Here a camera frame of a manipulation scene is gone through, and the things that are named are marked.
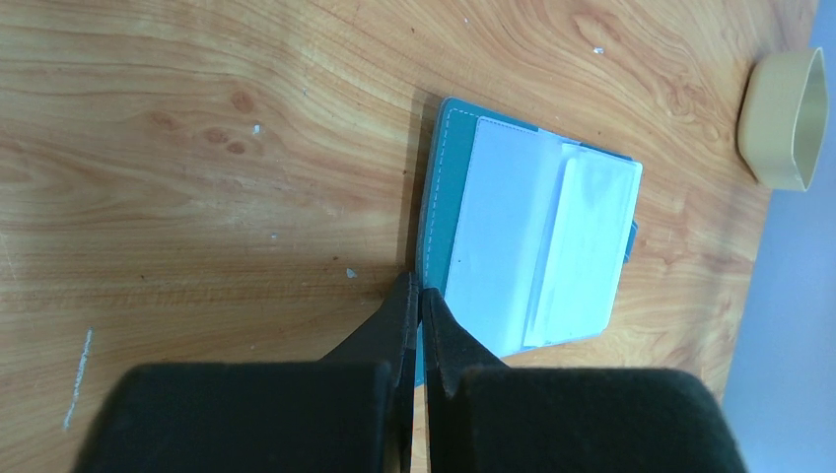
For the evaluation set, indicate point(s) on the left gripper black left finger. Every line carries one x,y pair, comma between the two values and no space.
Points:
350,411

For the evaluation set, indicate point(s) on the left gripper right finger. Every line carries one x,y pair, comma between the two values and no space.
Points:
485,416

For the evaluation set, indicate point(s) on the blue card holder wallet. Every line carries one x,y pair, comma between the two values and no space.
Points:
524,232

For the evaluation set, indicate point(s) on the cream oval plastic tray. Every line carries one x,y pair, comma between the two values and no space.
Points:
783,118

